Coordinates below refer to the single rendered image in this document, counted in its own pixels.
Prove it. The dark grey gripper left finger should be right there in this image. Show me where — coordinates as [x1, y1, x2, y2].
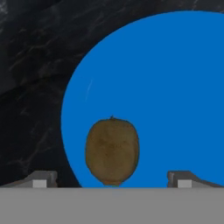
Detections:
[2, 170, 59, 188]

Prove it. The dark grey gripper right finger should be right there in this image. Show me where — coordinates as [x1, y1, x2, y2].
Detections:
[166, 170, 224, 188]

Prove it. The blue round plate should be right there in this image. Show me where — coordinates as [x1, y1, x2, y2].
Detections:
[59, 10, 224, 188]

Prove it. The brown kiwi fruit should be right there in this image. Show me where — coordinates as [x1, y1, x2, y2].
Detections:
[84, 115, 140, 186]

